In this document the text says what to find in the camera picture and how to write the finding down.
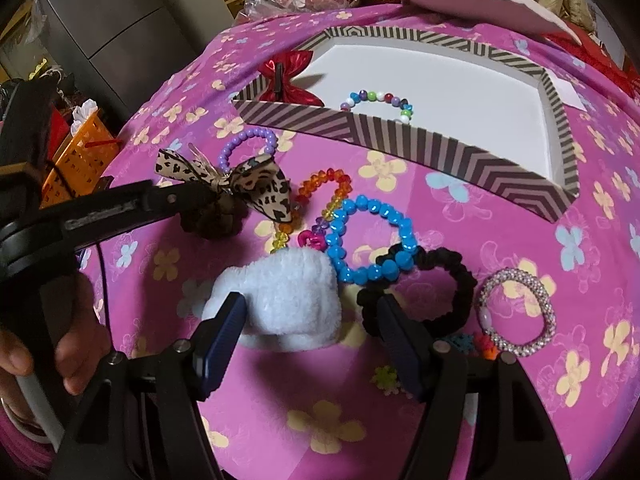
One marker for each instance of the leopard print bow scrunchie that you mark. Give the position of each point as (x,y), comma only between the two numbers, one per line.
(277,195)

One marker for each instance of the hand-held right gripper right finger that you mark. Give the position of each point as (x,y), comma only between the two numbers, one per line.
(400,347)

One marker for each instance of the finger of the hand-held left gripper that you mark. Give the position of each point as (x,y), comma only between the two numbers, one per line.
(125,207)

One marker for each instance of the striped cardboard box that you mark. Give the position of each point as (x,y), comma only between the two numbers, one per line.
(450,160)

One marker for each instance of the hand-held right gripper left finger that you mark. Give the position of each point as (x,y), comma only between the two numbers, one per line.
(220,347)

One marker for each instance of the white ruffled cloth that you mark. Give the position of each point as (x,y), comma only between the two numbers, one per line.
(82,115)

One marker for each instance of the pink floral bedsheet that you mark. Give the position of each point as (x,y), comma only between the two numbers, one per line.
(450,260)

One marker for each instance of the black scrunchie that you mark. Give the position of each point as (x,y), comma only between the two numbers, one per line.
(461,275)

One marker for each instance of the white fluffy scrunchie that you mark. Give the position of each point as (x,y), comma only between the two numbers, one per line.
(290,290)

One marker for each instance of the grey cabinet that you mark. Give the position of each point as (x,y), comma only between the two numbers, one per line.
(115,20)

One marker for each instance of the person's left hand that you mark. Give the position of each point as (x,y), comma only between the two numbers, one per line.
(82,330)

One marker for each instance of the red shiny hair bow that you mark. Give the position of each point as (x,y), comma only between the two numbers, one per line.
(305,96)

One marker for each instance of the white paper card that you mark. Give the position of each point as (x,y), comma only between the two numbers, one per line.
(567,92)

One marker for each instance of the red bag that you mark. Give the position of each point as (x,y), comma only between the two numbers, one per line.
(600,60)

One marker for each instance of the orange plastic basket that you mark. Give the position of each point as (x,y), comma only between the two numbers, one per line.
(85,155)

